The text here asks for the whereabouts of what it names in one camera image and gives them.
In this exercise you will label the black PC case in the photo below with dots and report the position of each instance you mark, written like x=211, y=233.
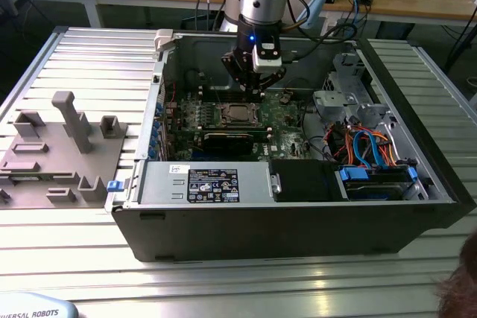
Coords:
x=261, y=232

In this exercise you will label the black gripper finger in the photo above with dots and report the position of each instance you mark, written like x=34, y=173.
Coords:
x=270, y=79
x=238, y=66

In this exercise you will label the blue case latch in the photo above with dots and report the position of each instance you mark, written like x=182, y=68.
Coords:
x=113, y=186

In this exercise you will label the hard disk blue carrier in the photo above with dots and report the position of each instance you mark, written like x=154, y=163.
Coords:
x=353, y=175

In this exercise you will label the metal locking lever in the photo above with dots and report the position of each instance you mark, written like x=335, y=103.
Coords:
x=216, y=91

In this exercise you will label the brown-haired person's head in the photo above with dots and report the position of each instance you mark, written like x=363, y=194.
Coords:
x=462, y=288

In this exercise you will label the small black adapter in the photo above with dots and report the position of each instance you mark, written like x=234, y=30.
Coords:
x=366, y=0

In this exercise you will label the green motherboard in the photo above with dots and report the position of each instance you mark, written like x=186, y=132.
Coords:
x=287, y=126

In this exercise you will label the silver metal drive cage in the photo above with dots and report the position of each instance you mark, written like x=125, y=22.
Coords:
x=328, y=102

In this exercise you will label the grey parts rack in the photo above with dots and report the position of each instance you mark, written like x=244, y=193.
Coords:
x=100, y=158

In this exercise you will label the silver green CPU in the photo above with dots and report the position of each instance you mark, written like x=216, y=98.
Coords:
x=239, y=113

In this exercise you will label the grey power supply unit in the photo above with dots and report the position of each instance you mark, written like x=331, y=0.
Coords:
x=160, y=184

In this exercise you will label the black graphics card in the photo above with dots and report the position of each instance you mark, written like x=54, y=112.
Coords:
x=227, y=143

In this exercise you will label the black plastic shroud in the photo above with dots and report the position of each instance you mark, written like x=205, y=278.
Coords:
x=302, y=180

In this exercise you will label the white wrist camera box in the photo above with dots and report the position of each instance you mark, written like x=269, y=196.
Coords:
x=266, y=63

